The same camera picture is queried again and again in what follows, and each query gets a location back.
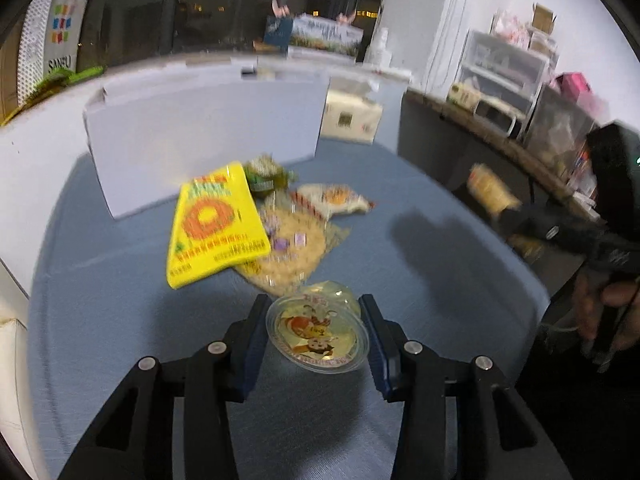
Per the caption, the white shopping bag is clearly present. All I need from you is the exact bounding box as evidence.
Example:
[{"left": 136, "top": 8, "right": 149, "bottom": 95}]
[{"left": 19, "top": 0, "right": 92, "bottom": 102}]

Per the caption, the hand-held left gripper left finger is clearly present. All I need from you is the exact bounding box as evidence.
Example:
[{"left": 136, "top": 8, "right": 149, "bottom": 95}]
[{"left": 59, "top": 293, "right": 272, "bottom": 480}]

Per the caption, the wooden side table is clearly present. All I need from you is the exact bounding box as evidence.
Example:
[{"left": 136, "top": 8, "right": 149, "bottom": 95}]
[{"left": 400, "top": 87, "right": 601, "bottom": 221}]

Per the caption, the clear storage box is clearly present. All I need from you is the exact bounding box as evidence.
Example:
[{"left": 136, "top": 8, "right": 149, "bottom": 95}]
[{"left": 524, "top": 85, "right": 598, "bottom": 183}]

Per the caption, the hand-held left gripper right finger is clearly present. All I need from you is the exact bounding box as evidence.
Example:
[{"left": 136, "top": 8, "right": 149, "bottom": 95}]
[{"left": 358, "top": 293, "right": 573, "bottom": 480}]

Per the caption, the tan snack packet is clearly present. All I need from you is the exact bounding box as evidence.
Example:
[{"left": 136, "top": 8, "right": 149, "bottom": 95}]
[{"left": 467, "top": 162, "right": 524, "bottom": 217}]

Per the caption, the yellow flat snack packet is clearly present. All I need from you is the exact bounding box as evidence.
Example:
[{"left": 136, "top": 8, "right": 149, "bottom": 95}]
[{"left": 166, "top": 160, "right": 272, "bottom": 291}]

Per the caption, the yellow tissue box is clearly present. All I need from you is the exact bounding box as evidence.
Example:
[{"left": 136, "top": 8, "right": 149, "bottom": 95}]
[{"left": 446, "top": 82, "right": 482, "bottom": 109}]

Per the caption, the small green snack pack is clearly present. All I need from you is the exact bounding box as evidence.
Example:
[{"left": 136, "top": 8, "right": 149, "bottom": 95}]
[{"left": 244, "top": 154, "right": 297, "bottom": 197}]

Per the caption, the white orange snack bag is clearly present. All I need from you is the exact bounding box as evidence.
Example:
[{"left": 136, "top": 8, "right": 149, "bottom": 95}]
[{"left": 289, "top": 182, "right": 377, "bottom": 222}]

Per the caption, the brown cardboard box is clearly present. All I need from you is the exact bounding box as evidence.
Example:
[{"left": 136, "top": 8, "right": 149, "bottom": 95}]
[{"left": 0, "top": 30, "right": 27, "bottom": 118}]

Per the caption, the yellow tissue pack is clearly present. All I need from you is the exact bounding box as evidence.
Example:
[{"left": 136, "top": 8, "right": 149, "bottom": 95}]
[{"left": 320, "top": 89, "right": 384, "bottom": 144}]

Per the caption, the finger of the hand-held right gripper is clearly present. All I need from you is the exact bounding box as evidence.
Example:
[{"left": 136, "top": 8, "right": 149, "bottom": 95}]
[{"left": 497, "top": 204, "right": 553, "bottom": 242}]

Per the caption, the clear jelly cup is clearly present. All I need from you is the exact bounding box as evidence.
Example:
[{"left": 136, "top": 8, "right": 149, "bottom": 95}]
[{"left": 264, "top": 281, "right": 371, "bottom": 374}]

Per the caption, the black window frame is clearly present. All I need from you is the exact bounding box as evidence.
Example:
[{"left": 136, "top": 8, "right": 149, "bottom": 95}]
[{"left": 75, "top": 0, "right": 391, "bottom": 56}]

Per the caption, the pink box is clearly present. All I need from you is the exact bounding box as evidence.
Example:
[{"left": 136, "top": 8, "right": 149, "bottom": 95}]
[{"left": 549, "top": 72, "right": 603, "bottom": 111}]

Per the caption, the printed landscape box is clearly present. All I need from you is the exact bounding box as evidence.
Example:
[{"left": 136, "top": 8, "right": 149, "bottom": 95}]
[{"left": 263, "top": 14, "right": 364, "bottom": 57}]

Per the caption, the clear grain snack bag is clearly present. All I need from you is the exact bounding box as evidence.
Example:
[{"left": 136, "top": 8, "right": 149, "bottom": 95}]
[{"left": 234, "top": 199, "right": 352, "bottom": 297}]

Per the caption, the white cardboard box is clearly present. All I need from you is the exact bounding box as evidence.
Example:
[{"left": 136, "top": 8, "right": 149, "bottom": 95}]
[{"left": 82, "top": 67, "right": 332, "bottom": 221}]

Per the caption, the cream sofa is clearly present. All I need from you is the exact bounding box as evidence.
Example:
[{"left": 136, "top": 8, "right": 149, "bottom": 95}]
[{"left": 0, "top": 255, "right": 41, "bottom": 466}]

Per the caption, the clear plastic drawer unit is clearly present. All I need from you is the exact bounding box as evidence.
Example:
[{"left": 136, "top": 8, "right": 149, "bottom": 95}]
[{"left": 456, "top": 28, "right": 552, "bottom": 128}]

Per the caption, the white desk clock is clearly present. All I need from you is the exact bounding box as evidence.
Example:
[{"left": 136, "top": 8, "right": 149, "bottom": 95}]
[{"left": 472, "top": 97, "right": 527, "bottom": 139}]

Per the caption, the person's right hand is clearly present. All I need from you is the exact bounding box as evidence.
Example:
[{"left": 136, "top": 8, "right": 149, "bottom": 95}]
[{"left": 571, "top": 267, "right": 640, "bottom": 367}]

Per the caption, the pile of green sachets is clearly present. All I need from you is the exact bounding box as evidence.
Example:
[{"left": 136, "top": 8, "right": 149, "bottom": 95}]
[{"left": 35, "top": 64, "right": 107, "bottom": 95}]

